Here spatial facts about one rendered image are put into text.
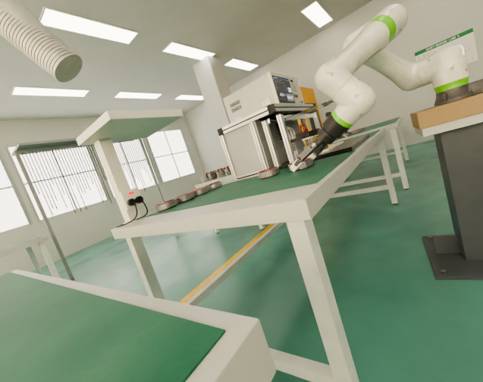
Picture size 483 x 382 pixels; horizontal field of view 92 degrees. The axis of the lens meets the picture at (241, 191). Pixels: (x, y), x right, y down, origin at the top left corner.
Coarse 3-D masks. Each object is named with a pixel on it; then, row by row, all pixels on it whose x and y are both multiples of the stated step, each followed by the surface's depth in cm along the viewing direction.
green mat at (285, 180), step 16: (320, 160) 118; (336, 160) 98; (256, 176) 146; (288, 176) 97; (304, 176) 83; (320, 176) 72; (208, 192) 145; (224, 192) 115; (240, 192) 96; (256, 192) 82; (176, 208) 111
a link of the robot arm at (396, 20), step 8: (384, 8) 93; (392, 8) 91; (400, 8) 91; (376, 16) 92; (384, 16) 90; (392, 16) 89; (400, 16) 90; (392, 24) 89; (400, 24) 91; (392, 32) 90; (400, 32) 96
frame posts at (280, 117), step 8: (312, 112) 179; (264, 120) 136; (280, 120) 131; (304, 120) 185; (264, 128) 137; (280, 128) 132; (304, 128) 187; (320, 128) 180; (272, 136) 139; (288, 136) 132; (272, 144) 137; (288, 144) 132; (272, 152) 139; (288, 152) 133
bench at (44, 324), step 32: (0, 288) 61; (32, 288) 50; (64, 288) 43; (96, 288) 38; (0, 320) 37; (32, 320) 33; (64, 320) 29; (96, 320) 27; (128, 320) 24; (160, 320) 22; (192, 320) 21; (224, 320) 20; (256, 320) 19; (0, 352) 26; (32, 352) 24; (64, 352) 22; (96, 352) 21; (128, 352) 19; (160, 352) 18; (192, 352) 17; (224, 352) 16; (256, 352) 18
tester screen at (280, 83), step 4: (276, 80) 143; (280, 80) 148; (284, 80) 153; (288, 80) 158; (276, 84) 142; (280, 84) 147; (284, 84) 152; (288, 84) 157; (276, 88) 141; (280, 88) 146; (284, 92) 150; (288, 92) 155; (280, 96) 143; (284, 96) 149; (280, 100) 142; (284, 100) 148
